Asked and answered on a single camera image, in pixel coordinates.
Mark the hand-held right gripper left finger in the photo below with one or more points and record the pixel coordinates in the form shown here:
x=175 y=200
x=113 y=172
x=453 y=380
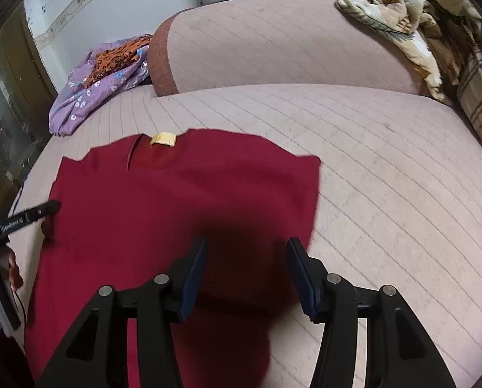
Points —
x=194 y=279

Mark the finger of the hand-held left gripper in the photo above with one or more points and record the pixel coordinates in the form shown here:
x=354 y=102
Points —
x=43 y=209

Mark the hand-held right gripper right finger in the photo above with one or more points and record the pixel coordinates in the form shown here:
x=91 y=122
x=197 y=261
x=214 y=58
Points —
x=305 y=279

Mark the red shirt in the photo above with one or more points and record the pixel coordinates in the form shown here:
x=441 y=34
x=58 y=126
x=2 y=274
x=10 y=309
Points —
x=164 y=194

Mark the purple floral cloth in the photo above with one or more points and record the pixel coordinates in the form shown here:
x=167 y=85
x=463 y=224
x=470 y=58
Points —
x=75 y=101

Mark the wooden cabinet with glass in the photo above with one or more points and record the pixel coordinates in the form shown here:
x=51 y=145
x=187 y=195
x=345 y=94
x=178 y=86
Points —
x=10 y=101

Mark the pink quilted bed mattress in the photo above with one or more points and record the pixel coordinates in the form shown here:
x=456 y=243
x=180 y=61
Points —
x=386 y=194

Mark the orange patterned cloth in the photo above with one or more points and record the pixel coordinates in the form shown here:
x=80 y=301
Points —
x=111 y=62

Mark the pink bolster cushion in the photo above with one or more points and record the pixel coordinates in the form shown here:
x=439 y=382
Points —
x=289 y=44

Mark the plaid cloth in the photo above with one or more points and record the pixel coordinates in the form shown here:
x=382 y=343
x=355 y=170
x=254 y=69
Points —
x=481 y=89

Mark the beige printed blanket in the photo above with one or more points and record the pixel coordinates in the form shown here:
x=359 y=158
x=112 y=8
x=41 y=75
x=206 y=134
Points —
x=406 y=16

